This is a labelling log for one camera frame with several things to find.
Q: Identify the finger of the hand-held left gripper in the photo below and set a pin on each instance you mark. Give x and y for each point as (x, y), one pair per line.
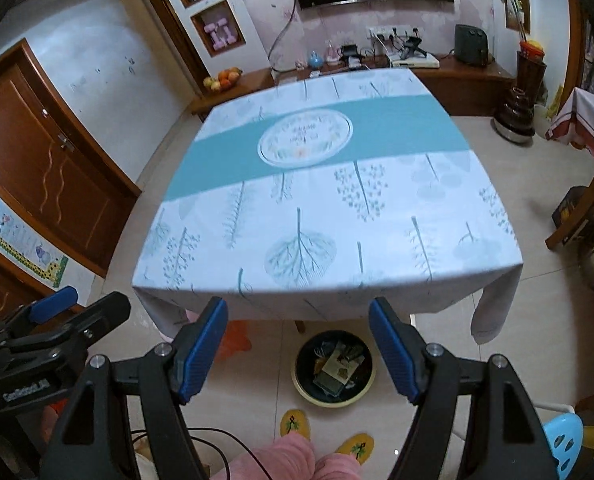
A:
(87, 325)
(52, 305)

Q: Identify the wooden TV cabinet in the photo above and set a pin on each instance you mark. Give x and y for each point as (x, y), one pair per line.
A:
(477, 85)

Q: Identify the black boxy appliance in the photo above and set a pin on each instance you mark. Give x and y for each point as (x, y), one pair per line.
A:
(471, 42)

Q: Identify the white set-top box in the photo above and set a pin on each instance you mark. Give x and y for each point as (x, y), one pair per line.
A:
(417, 61)

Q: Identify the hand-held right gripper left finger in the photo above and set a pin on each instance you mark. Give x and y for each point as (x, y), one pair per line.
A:
(204, 355)

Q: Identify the blue plastic stool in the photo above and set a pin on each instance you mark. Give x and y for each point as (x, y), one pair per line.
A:
(562, 440)

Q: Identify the blue figurine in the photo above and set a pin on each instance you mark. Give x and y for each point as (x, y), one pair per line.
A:
(317, 60)

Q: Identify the brown floor vase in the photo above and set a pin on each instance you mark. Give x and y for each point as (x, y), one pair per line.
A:
(531, 67)

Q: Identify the fruit bowl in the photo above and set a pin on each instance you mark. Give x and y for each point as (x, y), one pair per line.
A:
(222, 80)

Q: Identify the dark cardboard box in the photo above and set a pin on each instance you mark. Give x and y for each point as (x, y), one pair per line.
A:
(569, 210)

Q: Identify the person's pink trousers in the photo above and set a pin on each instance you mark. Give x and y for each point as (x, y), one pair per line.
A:
(287, 460)

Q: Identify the wall poster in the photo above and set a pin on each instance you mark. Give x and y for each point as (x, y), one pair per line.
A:
(22, 245)

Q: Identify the table with pink cloth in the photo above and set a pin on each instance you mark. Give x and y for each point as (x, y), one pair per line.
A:
(592, 115)

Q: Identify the black pot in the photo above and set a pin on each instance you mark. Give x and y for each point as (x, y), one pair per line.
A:
(514, 120)

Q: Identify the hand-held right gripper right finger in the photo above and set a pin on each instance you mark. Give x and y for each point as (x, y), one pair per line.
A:
(394, 355)

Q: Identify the white power strip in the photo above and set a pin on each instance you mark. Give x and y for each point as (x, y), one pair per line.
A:
(389, 30)

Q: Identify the brown wooden door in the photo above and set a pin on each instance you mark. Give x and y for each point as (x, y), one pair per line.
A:
(42, 160)

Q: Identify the yellow slipper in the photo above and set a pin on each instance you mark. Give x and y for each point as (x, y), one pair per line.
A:
(357, 447)
(295, 425)

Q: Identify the black bin with yellow rim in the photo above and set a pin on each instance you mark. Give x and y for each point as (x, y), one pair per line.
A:
(309, 380)

